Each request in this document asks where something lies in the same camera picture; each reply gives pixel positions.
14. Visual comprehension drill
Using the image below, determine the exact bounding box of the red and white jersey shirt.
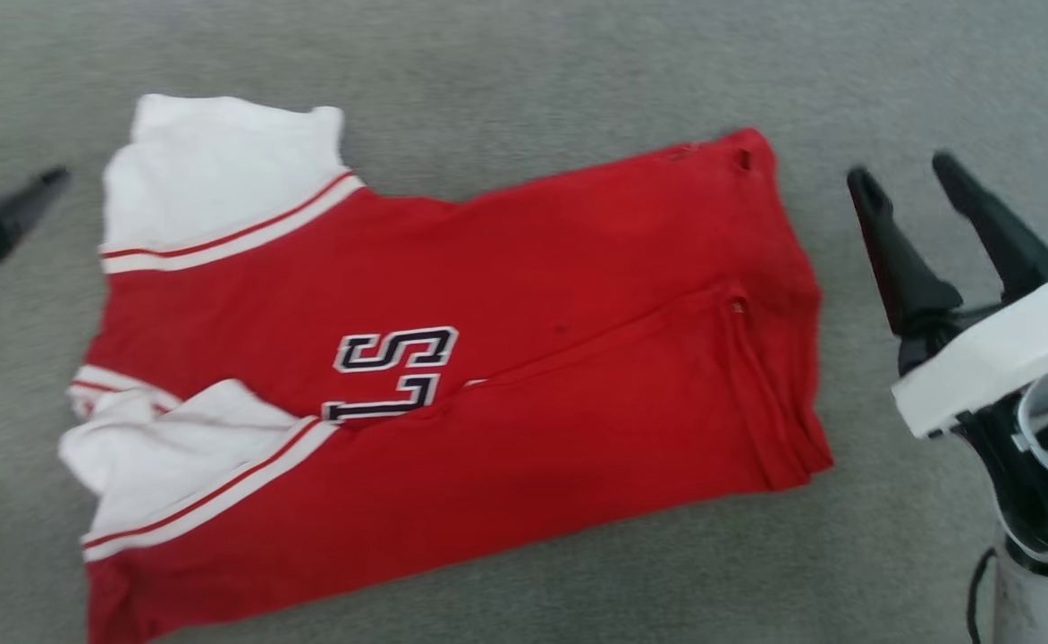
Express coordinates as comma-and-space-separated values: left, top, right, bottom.
56, 93, 836, 644

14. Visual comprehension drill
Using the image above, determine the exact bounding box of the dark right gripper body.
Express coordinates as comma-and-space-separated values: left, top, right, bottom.
896, 300, 1048, 557

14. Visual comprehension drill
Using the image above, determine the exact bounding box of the grey fabric sofa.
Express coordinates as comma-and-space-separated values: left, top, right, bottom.
0, 0, 1048, 644

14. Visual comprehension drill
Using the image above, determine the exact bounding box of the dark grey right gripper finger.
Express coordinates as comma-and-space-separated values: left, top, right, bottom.
847, 165, 965, 339
931, 150, 1048, 305

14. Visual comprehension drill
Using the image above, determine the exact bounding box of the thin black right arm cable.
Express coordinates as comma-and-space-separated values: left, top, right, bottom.
966, 546, 998, 644

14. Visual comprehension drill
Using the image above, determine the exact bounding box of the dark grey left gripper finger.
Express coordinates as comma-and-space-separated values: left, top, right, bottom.
0, 165, 72, 267

